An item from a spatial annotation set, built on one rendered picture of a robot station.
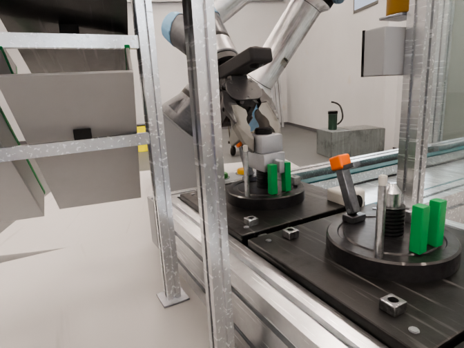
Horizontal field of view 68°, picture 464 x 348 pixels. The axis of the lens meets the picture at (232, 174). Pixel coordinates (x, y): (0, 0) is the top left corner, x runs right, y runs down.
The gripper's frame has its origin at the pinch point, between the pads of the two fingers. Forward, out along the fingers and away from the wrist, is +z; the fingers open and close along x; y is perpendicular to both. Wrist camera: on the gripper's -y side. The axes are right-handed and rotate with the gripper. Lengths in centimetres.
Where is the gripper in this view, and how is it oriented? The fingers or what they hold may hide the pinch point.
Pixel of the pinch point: (265, 141)
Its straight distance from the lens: 59.4
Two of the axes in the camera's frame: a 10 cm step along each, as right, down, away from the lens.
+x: -8.7, 1.6, -4.6
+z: 3.5, 8.6, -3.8
